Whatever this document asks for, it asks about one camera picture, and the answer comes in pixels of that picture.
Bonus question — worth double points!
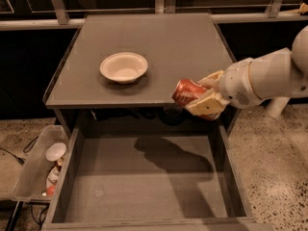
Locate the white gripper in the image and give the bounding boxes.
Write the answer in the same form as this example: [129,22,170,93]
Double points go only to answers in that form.
[185,58,262,116]

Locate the red coke can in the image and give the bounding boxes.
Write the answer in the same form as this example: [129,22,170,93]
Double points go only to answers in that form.
[172,79,219,120]

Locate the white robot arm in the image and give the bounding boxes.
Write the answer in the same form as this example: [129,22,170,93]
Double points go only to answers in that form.
[186,26,308,116]

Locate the grey cabinet with top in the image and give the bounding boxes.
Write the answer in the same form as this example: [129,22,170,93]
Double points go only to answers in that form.
[44,13,235,135]

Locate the open grey top drawer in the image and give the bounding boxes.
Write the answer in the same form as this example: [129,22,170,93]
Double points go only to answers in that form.
[42,128,273,231]

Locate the white paper bowl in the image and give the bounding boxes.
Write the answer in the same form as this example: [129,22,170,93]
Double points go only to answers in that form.
[99,52,148,84]

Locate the white bowl in bin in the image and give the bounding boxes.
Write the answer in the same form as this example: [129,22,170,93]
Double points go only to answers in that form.
[46,142,66,162]

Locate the red white items in bin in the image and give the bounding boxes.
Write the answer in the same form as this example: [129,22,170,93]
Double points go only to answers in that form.
[43,158,64,196]

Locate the clear plastic bin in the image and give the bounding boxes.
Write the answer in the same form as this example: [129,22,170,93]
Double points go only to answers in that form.
[11,125,68,203]

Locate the metal railing frame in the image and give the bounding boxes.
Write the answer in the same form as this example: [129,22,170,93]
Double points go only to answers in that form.
[0,0,308,31]

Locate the black cable on floor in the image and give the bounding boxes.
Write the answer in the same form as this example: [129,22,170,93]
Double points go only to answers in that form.
[0,136,39,166]

